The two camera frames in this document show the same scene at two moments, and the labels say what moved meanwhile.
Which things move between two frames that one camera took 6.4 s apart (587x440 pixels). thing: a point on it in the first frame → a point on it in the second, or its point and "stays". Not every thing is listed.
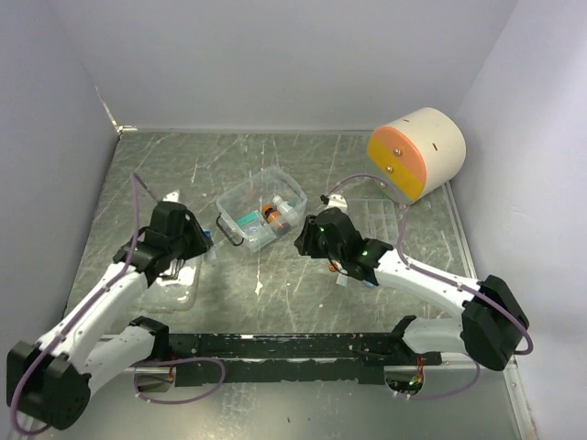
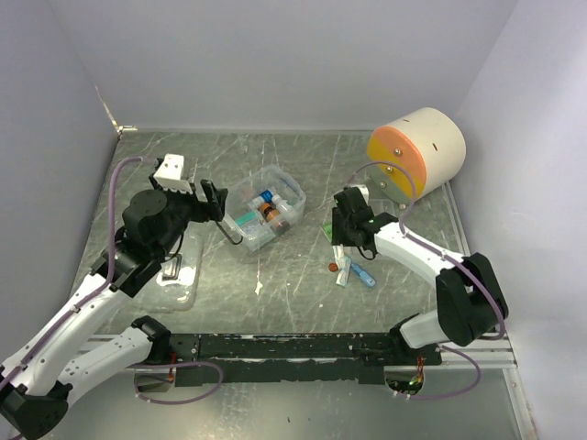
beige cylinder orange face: [418, 153] stays
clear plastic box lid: [173, 295] stays
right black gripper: [305, 241] → [338, 236]
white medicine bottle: [285, 207] stays
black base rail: [219, 358] stays
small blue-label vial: [208, 234] → [267, 196]
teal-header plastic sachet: [251, 224] stays
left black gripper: [200, 242] → [203, 210]
